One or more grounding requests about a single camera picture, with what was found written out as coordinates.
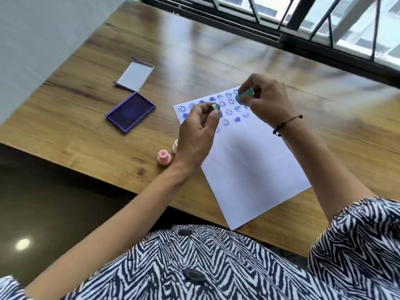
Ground person's left hand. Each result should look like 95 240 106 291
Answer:
173 102 223 174

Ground person's right hand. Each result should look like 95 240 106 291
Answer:
237 73 298 130

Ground green round stamp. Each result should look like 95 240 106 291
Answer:
235 87 255 104

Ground person's left forearm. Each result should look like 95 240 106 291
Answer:
24 161 202 300

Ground person's right forearm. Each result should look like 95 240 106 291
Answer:
276 117 377 222

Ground white stamped paper sheet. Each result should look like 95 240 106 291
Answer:
173 86 312 231

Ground pink round stamp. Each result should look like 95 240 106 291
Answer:
157 149 172 166

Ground purple ink pad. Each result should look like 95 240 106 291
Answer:
105 91 156 134

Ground purple ink pad lid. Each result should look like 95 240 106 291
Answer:
113 57 155 93

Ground zebra striped shirt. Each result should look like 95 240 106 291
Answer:
0 197 400 300

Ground black cord bracelet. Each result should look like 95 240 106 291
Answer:
272 115 303 137

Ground black window frame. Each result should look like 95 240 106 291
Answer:
141 0 400 88

